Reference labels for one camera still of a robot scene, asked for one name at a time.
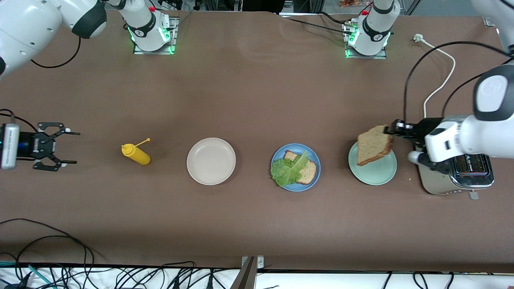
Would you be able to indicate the orange snack package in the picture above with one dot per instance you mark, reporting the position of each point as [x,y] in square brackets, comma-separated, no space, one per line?
[353,3]

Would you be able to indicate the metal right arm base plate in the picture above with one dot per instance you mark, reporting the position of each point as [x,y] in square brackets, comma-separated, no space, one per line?
[152,52]

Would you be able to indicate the yellow squeeze sauce bottle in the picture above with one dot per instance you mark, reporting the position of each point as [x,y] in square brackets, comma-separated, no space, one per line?
[138,154]

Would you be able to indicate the mint green round plate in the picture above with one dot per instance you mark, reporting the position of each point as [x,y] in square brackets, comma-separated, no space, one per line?
[375,174]

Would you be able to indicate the metal table bracket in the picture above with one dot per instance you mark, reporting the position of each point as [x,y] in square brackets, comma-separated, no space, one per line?
[260,263]

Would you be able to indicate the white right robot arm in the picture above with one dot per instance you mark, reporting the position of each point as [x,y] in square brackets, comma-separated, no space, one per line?
[28,28]

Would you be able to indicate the green lettuce leaf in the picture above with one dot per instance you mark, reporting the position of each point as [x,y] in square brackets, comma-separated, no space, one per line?
[287,170]

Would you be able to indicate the aluminium profile post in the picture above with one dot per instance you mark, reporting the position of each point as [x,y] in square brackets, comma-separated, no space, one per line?
[245,279]

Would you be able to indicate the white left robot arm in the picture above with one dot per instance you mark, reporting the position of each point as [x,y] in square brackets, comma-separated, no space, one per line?
[482,132]

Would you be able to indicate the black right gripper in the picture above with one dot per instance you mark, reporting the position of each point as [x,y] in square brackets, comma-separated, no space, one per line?
[33,145]

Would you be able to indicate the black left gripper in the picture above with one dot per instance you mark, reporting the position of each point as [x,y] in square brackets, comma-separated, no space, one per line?
[418,129]

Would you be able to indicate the brown bread slice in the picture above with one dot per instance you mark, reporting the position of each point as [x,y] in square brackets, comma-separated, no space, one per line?
[309,172]
[373,146]

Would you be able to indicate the beige round plate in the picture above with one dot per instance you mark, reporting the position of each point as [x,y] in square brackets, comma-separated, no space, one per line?
[211,161]

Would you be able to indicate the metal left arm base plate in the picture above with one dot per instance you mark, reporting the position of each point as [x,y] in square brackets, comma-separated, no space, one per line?
[365,57]

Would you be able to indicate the beige chrome toaster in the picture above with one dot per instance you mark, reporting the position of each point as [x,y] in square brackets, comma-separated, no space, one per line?
[441,185]

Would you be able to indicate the blue round plate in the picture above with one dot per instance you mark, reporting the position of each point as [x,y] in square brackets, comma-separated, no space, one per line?
[295,188]

